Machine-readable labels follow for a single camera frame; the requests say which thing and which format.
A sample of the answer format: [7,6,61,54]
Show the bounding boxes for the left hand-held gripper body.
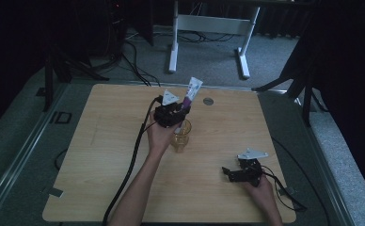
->
[152,89,186,129]

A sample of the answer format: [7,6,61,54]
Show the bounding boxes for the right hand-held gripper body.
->
[236,148,269,187]

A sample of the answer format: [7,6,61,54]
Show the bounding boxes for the amber glass cup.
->
[169,118,193,153]

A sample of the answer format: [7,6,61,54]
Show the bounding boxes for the white and purple toothpaste tube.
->
[174,76,204,135]

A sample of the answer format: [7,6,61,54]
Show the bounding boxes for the person's left hand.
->
[145,109,179,155]

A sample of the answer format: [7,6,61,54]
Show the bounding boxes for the person's right hand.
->
[241,174,278,215]

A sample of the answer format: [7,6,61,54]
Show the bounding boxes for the black tripod stand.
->
[251,27,329,128]
[42,37,110,113]

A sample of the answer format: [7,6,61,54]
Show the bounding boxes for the grey tape strip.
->
[46,186,65,199]

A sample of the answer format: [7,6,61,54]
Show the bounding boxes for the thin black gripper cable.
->
[260,164,308,213]

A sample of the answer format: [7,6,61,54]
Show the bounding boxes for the black floor cables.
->
[119,40,162,88]

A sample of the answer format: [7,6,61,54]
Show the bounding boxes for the thin black floor cable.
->
[271,137,331,226]

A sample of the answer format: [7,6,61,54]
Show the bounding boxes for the thick black gripper cable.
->
[102,95,165,226]

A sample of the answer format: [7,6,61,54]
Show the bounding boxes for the white metal desk frame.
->
[167,0,262,80]

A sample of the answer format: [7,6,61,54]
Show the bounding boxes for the black cable loop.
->
[54,148,69,171]

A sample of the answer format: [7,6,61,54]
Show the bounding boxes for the metal floor rail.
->
[0,82,70,218]

